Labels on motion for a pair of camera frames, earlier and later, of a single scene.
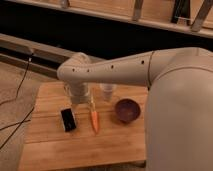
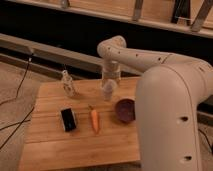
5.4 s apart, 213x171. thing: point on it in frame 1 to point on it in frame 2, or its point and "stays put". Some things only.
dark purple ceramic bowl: [127, 110] stays put
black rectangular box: [68, 119] stays put
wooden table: [106, 133] stays put
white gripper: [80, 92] to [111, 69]
